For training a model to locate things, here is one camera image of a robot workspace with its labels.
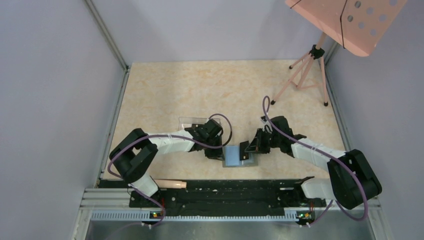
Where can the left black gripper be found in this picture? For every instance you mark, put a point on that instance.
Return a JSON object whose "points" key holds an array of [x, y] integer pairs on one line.
{"points": [[217, 154]]}

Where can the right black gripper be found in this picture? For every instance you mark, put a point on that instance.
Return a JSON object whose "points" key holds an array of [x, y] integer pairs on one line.
{"points": [[257, 145]]}

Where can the grey card holder wallet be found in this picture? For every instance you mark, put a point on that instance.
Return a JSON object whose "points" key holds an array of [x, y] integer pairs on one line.
{"points": [[240, 157]]}

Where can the black VIP credit card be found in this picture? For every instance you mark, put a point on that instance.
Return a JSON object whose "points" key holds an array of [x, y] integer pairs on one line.
{"points": [[243, 154]]}

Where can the clear plastic card box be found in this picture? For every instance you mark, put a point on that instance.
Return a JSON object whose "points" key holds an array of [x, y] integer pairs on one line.
{"points": [[188, 122]]}

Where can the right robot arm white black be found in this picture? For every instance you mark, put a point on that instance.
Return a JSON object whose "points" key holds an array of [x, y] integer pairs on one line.
{"points": [[350, 174]]}

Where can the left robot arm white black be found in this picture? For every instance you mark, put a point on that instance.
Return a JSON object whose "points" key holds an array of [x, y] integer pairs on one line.
{"points": [[135, 153]]}

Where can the pink music stand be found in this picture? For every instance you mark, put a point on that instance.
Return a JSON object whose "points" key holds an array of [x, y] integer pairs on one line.
{"points": [[357, 25]]}

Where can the beige cylindrical handle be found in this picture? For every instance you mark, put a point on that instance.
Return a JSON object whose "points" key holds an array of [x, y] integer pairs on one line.
{"points": [[170, 184]]}

